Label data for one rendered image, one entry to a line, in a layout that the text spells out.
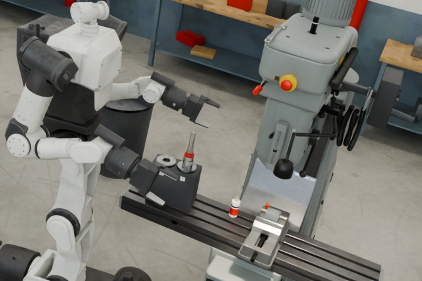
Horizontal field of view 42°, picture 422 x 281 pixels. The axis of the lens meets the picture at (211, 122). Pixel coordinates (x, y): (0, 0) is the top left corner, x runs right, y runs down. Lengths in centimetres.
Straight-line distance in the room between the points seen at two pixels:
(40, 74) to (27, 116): 15
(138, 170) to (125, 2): 576
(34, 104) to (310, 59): 91
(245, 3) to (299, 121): 399
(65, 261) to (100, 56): 94
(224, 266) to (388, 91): 103
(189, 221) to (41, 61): 113
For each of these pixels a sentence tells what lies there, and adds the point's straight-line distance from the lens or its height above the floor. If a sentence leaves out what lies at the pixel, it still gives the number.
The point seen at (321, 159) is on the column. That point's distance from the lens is 269.
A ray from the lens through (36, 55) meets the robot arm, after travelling 172.
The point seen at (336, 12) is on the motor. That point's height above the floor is 195.
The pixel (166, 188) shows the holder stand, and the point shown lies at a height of 102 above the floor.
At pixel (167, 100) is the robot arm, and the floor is 154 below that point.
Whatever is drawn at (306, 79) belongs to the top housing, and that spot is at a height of 179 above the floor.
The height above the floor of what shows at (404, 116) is 27.
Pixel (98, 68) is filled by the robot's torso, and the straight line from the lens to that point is 182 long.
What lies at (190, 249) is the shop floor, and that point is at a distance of 380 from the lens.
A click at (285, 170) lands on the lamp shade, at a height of 144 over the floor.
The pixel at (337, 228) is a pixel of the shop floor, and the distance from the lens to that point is 440.
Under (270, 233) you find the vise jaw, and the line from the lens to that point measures 241.
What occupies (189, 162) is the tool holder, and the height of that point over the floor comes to 117.
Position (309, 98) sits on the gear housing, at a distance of 205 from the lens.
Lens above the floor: 246
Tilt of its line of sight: 27 degrees down
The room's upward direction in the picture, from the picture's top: 11 degrees clockwise
